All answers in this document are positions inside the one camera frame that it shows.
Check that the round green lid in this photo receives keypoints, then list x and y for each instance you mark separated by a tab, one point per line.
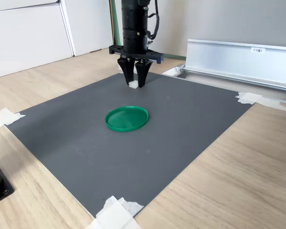
126	119

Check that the white label on duct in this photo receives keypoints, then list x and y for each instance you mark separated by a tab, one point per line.
258	50

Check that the dark grey mat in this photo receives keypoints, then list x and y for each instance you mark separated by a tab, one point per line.
157	155

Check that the small white plastic terminal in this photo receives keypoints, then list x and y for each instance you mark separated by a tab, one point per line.
133	84

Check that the white partition panel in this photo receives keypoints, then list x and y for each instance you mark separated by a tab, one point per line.
26	43
90	23

